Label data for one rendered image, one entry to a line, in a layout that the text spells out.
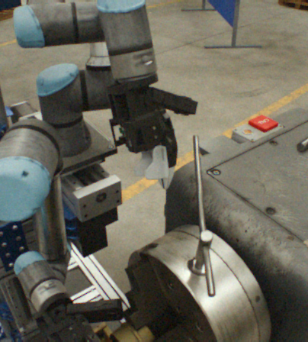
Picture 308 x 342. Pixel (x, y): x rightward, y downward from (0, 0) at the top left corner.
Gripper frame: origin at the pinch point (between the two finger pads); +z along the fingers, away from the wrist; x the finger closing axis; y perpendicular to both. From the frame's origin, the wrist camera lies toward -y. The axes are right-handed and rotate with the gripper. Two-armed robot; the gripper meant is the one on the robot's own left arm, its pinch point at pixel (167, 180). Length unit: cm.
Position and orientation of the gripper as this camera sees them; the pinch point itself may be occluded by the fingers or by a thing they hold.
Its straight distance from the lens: 73.2
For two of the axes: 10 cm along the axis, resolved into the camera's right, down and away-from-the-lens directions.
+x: 5.7, 2.0, -8.0
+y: -8.0, 3.6, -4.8
